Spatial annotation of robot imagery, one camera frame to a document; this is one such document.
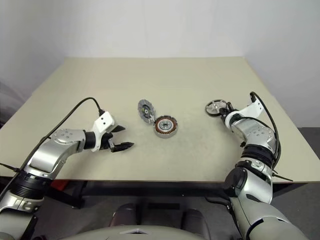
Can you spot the grey robot torso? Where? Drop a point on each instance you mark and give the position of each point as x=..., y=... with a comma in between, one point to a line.
x=125, y=235

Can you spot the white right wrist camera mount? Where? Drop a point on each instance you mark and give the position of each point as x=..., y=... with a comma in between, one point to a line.
x=255, y=107

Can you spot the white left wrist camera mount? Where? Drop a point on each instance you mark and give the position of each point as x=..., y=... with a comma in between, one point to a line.
x=103, y=122

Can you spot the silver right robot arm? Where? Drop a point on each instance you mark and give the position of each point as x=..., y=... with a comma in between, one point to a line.
x=255, y=132

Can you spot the black table frame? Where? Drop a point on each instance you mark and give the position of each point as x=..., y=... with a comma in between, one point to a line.
x=150, y=187

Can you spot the red object under table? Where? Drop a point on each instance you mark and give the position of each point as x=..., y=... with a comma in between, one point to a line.
x=58, y=186

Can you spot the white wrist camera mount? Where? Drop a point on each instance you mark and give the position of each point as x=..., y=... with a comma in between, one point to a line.
x=103, y=122
x=255, y=107

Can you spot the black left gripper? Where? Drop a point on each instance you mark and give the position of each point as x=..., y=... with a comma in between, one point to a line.
x=106, y=141

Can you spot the silver motor stator copper windings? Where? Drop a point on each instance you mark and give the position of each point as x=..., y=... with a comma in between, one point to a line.
x=172, y=130

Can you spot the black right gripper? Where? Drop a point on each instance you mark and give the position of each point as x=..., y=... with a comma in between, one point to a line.
x=230, y=112

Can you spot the dark rounded shape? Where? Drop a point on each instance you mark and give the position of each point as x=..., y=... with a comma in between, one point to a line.
x=123, y=215

